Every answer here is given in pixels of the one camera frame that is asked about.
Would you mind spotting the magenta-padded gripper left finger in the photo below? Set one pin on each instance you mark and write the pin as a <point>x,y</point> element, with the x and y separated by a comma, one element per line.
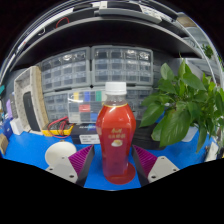
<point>71,168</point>

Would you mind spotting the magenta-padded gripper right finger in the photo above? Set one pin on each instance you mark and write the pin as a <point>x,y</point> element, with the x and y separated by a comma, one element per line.
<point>153,168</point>

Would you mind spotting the red drink bottle white cap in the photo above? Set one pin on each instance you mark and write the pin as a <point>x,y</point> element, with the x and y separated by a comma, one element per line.
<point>115,133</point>

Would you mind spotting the white cup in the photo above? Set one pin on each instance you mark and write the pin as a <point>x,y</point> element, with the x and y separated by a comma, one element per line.
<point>58,151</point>

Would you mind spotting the black case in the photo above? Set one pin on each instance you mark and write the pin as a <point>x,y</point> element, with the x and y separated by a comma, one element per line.
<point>145,136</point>

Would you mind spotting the black box with white label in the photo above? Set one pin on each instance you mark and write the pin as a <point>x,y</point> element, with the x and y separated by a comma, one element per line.
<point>83,131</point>

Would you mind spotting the yellow multimeter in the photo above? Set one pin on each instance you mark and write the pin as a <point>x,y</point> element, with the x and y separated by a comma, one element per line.
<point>53,131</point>

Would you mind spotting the small white box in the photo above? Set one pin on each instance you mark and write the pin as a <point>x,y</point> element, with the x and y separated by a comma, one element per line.
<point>212,151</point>

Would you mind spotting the colour checker card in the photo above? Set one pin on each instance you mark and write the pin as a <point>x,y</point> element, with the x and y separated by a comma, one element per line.
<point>85,106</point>

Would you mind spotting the large potted green plant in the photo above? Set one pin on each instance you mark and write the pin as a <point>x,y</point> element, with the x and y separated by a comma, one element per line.
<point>180,110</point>

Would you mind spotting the black speaker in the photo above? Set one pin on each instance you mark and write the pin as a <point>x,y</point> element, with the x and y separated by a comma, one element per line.
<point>31,111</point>

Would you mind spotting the blue tissue pack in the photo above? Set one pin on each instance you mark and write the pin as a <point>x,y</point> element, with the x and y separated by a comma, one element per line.
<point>7,129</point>

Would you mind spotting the small green plant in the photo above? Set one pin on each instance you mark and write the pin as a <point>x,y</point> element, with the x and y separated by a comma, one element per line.
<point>208,51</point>

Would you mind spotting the dark grey shelf unit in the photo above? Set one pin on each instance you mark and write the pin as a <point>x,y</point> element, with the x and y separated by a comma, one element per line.
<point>110,31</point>

